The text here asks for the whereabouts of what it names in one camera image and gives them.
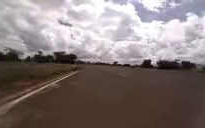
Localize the row of dark trees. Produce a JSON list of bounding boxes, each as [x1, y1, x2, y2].
[[0, 48, 205, 72]]

